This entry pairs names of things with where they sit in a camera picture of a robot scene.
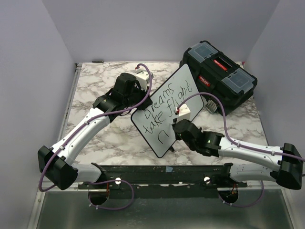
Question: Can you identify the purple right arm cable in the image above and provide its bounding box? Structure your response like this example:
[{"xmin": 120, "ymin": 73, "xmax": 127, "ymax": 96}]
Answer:
[{"xmin": 177, "ymin": 92, "xmax": 305, "ymax": 207}]

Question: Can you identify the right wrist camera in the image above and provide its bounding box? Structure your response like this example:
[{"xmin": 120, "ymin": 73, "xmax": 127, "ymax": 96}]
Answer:
[{"xmin": 175, "ymin": 104, "xmax": 191, "ymax": 123}]

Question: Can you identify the black red toolbox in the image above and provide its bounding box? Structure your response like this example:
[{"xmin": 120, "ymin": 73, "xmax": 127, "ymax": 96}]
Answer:
[{"xmin": 179, "ymin": 41, "xmax": 257, "ymax": 115}]

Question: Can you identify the white whiteboard black frame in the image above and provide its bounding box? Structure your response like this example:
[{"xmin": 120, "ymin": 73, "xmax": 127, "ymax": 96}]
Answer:
[{"xmin": 131, "ymin": 64, "xmax": 198, "ymax": 158}]

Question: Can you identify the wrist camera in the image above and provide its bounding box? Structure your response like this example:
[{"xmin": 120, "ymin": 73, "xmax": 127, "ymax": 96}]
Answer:
[
  {"xmin": 175, "ymin": 104, "xmax": 191, "ymax": 123},
  {"xmin": 135, "ymin": 68, "xmax": 153, "ymax": 92}
]

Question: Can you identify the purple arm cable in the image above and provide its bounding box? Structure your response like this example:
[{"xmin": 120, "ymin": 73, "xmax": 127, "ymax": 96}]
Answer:
[
  {"xmin": 39, "ymin": 63, "xmax": 153, "ymax": 210},
  {"xmin": 177, "ymin": 92, "xmax": 305, "ymax": 207}
]

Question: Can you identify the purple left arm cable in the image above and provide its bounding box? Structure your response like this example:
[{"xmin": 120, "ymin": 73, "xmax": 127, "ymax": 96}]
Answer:
[{"xmin": 39, "ymin": 63, "xmax": 153, "ymax": 210}]

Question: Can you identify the black mounting base bar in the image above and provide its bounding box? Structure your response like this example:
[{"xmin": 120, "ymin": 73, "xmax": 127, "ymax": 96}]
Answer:
[{"xmin": 78, "ymin": 163, "xmax": 247, "ymax": 199}]

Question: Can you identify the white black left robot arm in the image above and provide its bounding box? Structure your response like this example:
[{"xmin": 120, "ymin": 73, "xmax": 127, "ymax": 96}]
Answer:
[{"xmin": 38, "ymin": 71, "xmax": 153, "ymax": 190}]

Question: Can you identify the blue tape piece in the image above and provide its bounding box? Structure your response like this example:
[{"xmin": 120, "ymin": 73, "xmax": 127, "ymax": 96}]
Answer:
[{"xmin": 165, "ymin": 166, "xmax": 173, "ymax": 173}]

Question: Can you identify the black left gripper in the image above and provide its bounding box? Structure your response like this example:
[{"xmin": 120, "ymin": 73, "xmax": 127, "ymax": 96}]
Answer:
[{"xmin": 124, "ymin": 83, "xmax": 152, "ymax": 111}]

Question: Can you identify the aluminium side rail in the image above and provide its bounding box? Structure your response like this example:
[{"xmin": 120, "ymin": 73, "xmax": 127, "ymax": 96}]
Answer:
[{"xmin": 53, "ymin": 62, "xmax": 82, "ymax": 143}]

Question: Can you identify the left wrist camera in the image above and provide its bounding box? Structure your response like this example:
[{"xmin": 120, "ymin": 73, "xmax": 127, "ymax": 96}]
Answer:
[{"xmin": 135, "ymin": 68, "xmax": 153, "ymax": 92}]

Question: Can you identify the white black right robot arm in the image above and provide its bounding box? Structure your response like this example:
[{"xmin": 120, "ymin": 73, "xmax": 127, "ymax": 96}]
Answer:
[{"xmin": 173, "ymin": 119, "xmax": 304, "ymax": 190}]

